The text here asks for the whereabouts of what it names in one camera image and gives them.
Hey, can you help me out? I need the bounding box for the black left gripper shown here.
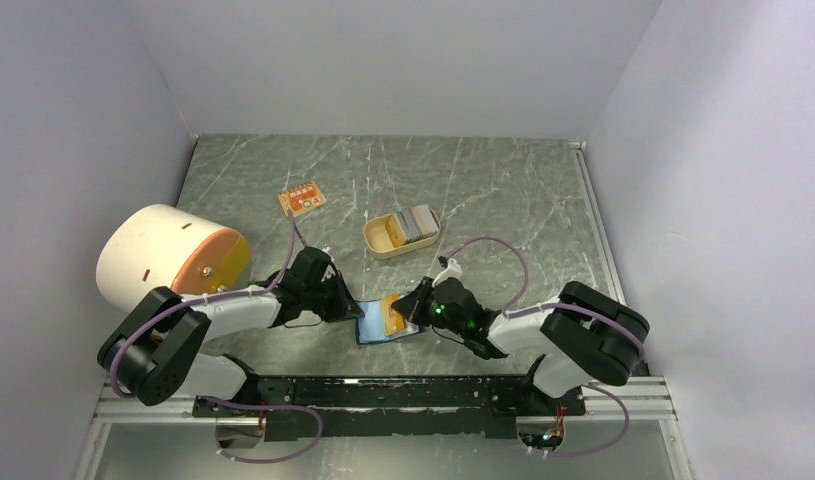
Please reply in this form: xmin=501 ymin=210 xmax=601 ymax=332
xmin=303 ymin=270 xmax=364 ymax=323

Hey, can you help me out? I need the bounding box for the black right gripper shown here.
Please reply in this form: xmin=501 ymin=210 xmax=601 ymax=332
xmin=392 ymin=275 xmax=467 ymax=338

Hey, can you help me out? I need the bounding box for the gold credit card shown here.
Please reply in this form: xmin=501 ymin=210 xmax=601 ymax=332
xmin=380 ymin=293 xmax=407 ymax=338

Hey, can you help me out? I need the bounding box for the blue leather card holder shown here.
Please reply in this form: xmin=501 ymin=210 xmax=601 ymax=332
xmin=355 ymin=299 xmax=422 ymax=345

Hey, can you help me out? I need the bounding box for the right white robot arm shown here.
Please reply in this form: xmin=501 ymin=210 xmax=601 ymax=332
xmin=392 ymin=278 xmax=650 ymax=414

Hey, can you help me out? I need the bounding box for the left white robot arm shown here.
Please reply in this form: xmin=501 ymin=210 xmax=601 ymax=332
xmin=97 ymin=247 xmax=364 ymax=416

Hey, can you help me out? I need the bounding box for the beige oval card tray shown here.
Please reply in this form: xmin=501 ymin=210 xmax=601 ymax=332
xmin=363 ymin=208 xmax=441 ymax=259

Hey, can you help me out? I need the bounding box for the stack of cards in tray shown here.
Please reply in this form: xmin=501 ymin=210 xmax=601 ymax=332
xmin=385 ymin=204 xmax=441 ymax=247

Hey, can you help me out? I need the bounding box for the large white cylinder roll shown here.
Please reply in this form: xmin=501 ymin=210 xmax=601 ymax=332
xmin=95 ymin=204 xmax=252 ymax=311

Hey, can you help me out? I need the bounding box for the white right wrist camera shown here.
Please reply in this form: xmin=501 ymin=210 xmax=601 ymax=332
xmin=433 ymin=256 xmax=463 ymax=285

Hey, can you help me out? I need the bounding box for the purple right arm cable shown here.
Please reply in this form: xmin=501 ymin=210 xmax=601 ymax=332
xmin=440 ymin=235 xmax=647 ymax=460

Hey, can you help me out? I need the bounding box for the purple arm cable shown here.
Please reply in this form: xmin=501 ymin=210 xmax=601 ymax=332
xmin=108 ymin=210 xmax=309 ymax=399
xmin=440 ymin=235 xmax=647 ymax=460

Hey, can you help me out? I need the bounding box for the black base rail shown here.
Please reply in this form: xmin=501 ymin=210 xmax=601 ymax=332
xmin=192 ymin=373 xmax=586 ymax=441

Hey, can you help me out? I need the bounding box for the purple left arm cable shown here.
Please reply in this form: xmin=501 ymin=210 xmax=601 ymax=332
xmin=108 ymin=210 xmax=309 ymax=399

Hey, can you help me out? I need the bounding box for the aluminium frame rail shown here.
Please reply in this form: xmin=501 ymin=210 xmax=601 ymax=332
xmin=75 ymin=375 xmax=692 ymax=479

